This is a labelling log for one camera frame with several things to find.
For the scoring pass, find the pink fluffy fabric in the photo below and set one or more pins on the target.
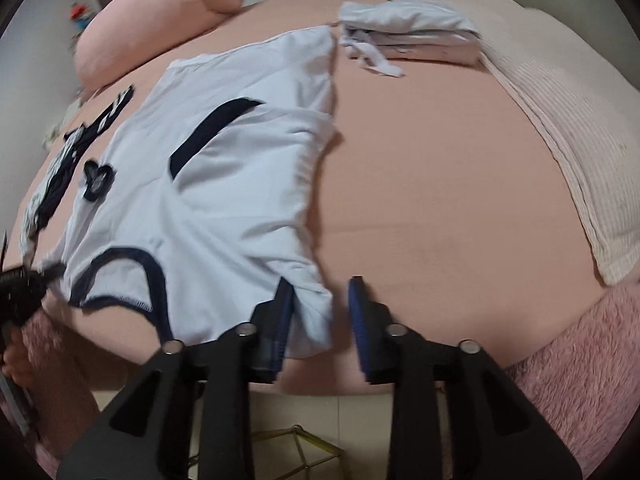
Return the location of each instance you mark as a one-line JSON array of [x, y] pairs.
[[575, 385]]

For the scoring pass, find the navy striped garment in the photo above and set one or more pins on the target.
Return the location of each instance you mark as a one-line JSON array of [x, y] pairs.
[[55, 195]]

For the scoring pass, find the white navy-trimmed T-shirt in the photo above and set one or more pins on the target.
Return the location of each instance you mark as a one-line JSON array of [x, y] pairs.
[[225, 185]]

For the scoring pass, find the person's left hand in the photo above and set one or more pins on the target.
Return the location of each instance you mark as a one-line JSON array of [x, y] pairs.
[[17, 360]]

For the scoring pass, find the red and blue plush toy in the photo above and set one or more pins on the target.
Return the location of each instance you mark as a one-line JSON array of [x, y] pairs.
[[79, 12]]

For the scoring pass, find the cream waffle blanket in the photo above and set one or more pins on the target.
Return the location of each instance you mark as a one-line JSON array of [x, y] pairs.
[[575, 135]]

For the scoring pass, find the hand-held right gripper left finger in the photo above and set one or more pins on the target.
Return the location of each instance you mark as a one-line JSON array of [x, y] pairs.
[[285, 310]]

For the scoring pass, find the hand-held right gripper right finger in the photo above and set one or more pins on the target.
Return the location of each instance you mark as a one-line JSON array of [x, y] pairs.
[[357, 320]]

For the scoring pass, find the folded white garment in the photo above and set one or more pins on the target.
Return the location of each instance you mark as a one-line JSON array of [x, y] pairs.
[[410, 20]]

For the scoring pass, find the folded pale pink garment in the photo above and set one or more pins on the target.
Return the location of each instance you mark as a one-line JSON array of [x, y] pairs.
[[440, 54]]

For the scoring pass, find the white printed garment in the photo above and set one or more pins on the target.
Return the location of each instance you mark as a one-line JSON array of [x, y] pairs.
[[32, 215]]

